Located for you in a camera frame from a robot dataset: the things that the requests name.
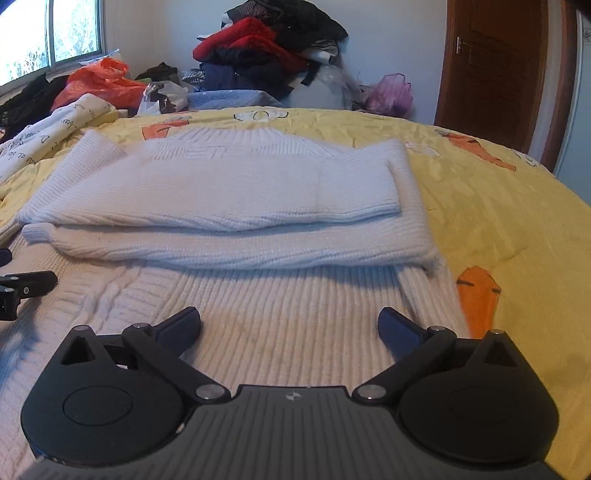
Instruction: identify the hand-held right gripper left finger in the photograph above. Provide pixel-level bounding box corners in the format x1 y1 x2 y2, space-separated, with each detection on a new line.
60 307 232 406

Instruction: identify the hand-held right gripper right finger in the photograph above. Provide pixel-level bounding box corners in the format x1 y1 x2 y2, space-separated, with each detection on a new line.
353 307 529 406

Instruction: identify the white knit sweater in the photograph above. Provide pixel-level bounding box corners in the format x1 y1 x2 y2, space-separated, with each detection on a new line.
0 126 472 467

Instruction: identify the pile of clothes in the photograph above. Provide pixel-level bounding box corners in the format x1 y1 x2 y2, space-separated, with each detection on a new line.
191 0 349 100

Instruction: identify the white printed cloth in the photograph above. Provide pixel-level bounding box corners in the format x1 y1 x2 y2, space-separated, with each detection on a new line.
0 93 118 185

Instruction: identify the yellow carrot print bedspread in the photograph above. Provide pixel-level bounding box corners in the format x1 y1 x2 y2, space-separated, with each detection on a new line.
0 107 591 480

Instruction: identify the black cloth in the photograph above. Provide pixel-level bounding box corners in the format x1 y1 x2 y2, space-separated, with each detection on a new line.
0 71 70 139

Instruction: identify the orange plastic bag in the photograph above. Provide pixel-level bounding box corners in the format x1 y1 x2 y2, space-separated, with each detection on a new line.
51 58 148 112

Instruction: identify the crumpled clear plastic bag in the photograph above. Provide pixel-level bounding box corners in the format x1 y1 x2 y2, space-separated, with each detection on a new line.
136 80 190 116

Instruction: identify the window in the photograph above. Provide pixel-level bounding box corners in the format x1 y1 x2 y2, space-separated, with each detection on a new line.
0 0 106 86

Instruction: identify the light blue knit cloth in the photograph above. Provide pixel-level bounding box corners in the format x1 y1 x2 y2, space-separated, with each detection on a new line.
187 89 282 112

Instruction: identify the pink plastic bag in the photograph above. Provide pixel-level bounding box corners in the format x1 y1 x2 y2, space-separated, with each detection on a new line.
367 73 413 117

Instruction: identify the large clear plastic bag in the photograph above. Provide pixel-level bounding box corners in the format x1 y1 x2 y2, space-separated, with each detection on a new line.
286 62 370 110

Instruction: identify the brown wooden door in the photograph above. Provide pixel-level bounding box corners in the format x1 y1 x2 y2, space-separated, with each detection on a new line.
434 0 578 153

